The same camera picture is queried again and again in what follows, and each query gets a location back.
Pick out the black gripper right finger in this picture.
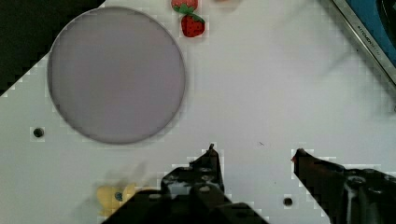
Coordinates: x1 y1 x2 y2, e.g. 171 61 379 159
291 148 396 224

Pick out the black toaster oven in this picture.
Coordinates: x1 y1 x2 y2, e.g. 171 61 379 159
328 0 396 84

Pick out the red toy strawberry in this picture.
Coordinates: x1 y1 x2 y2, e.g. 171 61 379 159
181 15 205 37

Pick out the yellow toy duck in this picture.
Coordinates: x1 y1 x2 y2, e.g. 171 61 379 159
96 183 136 217

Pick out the pink toy strawberry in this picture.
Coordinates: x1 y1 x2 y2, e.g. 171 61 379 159
171 0 198 14

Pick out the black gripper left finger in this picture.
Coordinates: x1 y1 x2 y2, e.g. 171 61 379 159
102 146 269 224

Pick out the round grey plate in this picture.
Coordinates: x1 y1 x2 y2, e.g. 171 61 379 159
47 7 186 145

